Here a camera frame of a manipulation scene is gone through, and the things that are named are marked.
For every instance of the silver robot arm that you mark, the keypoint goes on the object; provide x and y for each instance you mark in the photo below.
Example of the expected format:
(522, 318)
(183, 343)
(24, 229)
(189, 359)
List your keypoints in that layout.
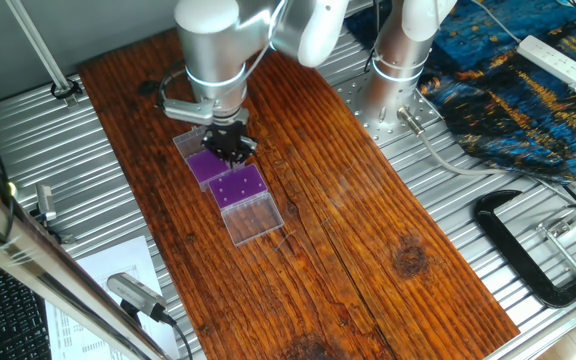
(213, 45)

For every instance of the white printed paper sheet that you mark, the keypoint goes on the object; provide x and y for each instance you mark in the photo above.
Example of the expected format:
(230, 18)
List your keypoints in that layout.
(93, 320)

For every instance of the purple pipette tip box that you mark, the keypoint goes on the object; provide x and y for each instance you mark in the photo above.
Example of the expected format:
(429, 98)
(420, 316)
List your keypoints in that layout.
(233, 190)
(203, 167)

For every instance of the silver metal beam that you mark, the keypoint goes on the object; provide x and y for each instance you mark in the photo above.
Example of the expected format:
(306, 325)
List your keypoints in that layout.
(28, 250)

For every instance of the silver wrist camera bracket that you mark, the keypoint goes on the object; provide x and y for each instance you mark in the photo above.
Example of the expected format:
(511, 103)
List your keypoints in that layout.
(188, 110)

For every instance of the white power strip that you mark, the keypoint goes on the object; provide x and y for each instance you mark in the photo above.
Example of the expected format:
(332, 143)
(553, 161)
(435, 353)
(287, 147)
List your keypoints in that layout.
(550, 59)

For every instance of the small silver camera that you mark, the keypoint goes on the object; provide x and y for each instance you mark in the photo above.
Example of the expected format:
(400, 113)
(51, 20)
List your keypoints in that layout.
(45, 200)

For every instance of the large silver camera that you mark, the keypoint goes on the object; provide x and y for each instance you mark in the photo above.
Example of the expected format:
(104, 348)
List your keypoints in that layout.
(135, 295)

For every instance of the thin aluminium pole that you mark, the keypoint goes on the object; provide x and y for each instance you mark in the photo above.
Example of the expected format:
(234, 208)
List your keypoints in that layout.
(38, 45)

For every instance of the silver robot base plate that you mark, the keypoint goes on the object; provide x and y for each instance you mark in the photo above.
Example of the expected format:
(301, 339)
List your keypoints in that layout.
(383, 132)

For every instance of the brown wooden board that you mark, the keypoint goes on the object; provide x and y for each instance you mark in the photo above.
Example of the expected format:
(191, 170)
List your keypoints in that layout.
(318, 250)

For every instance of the black C-clamp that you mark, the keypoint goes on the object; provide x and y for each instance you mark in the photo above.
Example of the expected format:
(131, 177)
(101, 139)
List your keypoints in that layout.
(513, 250)

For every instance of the black keyboard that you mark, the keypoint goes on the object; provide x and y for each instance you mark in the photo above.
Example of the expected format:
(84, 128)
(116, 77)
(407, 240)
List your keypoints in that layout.
(8, 320)

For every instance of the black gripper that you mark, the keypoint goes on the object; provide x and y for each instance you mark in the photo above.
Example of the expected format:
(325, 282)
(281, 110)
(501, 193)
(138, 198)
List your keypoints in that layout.
(229, 139)

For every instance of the blue patterned cloth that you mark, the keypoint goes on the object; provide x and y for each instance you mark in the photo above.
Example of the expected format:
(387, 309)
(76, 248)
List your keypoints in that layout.
(508, 110)

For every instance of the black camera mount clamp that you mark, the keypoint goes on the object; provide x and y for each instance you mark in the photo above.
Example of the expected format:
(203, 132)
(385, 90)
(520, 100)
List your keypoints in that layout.
(63, 237)

